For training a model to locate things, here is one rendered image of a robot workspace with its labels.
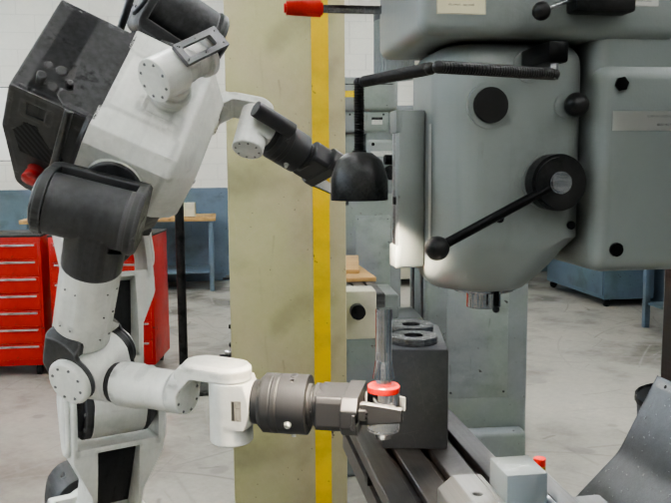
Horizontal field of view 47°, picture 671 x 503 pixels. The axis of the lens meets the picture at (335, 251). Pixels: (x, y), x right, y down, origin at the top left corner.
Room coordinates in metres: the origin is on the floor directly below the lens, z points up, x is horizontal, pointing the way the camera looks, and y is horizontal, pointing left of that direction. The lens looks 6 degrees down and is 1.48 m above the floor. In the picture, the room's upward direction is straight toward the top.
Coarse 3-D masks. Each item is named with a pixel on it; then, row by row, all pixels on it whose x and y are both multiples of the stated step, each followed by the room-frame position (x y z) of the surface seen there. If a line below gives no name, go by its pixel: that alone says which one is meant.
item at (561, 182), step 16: (544, 160) 0.95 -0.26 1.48; (560, 160) 0.95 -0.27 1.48; (576, 160) 0.95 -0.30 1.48; (528, 176) 0.96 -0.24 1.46; (544, 176) 0.94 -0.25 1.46; (560, 176) 0.94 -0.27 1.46; (576, 176) 0.95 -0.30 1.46; (528, 192) 0.96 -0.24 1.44; (544, 192) 0.94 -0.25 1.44; (560, 192) 0.94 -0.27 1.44; (576, 192) 0.95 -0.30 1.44; (512, 208) 0.94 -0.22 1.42; (544, 208) 0.95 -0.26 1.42; (560, 208) 0.95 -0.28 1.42; (480, 224) 0.93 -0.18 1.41; (432, 240) 0.92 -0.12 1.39; (448, 240) 0.92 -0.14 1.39; (432, 256) 0.92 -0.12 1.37
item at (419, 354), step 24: (408, 336) 1.41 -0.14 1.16; (432, 336) 1.41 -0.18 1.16; (408, 360) 1.36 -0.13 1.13; (432, 360) 1.36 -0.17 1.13; (408, 384) 1.36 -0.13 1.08; (432, 384) 1.36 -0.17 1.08; (408, 408) 1.36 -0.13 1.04; (432, 408) 1.36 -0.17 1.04; (408, 432) 1.36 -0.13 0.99; (432, 432) 1.36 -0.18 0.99
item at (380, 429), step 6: (372, 396) 1.07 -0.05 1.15; (378, 396) 1.07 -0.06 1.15; (384, 396) 1.07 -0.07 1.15; (390, 396) 1.07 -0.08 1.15; (396, 396) 1.08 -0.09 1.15; (372, 402) 1.07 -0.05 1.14; (378, 402) 1.07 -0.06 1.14; (384, 402) 1.07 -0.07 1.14; (390, 402) 1.07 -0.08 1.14; (396, 402) 1.08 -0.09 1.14; (372, 426) 1.07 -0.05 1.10; (378, 426) 1.07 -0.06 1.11; (384, 426) 1.07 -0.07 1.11; (390, 426) 1.07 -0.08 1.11; (396, 426) 1.08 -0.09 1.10; (372, 432) 1.07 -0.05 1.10; (378, 432) 1.07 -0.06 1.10; (384, 432) 1.07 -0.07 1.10; (390, 432) 1.07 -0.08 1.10; (396, 432) 1.08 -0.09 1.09
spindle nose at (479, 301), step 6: (468, 294) 1.06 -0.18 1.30; (474, 294) 1.05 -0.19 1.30; (480, 294) 1.04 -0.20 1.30; (486, 294) 1.04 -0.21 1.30; (492, 294) 1.04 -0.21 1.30; (468, 300) 1.06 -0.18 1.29; (474, 300) 1.05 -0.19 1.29; (480, 300) 1.04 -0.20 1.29; (486, 300) 1.04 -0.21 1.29; (492, 300) 1.04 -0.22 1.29; (468, 306) 1.06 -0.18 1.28; (474, 306) 1.05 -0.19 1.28; (480, 306) 1.04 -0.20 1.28; (486, 306) 1.04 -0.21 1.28; (492, 306) 1.04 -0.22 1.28; (498, 306) 1.05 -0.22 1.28
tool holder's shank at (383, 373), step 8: (376, 312) 1.08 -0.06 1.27; (384, 312) 1.08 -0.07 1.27; (376, 320) 1.08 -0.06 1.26; (384, 320) 1.08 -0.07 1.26; (376, 328) 1.08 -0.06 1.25; (384, 328) 1.08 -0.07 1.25; (376, 336) 1.08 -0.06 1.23; (384, 336) 1.08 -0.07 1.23; (376, 344) 1.08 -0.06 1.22; (384, 344) 1.08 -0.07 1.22; (376, 352) 1.08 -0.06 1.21; (384, 352) 1.08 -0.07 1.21; (376, 360) 1.08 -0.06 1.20; (384, 360) 1.08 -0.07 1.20; (376, 368) 1.08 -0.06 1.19; (384, 368) 1.08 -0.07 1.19; (392, 368) 1.09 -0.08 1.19; (376, 376) 1.08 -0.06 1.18; (384, 376) 1.07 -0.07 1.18; (392, 376) 1.08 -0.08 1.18; (376, 384) 1.08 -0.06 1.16; (384, 384) 1.08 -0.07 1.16
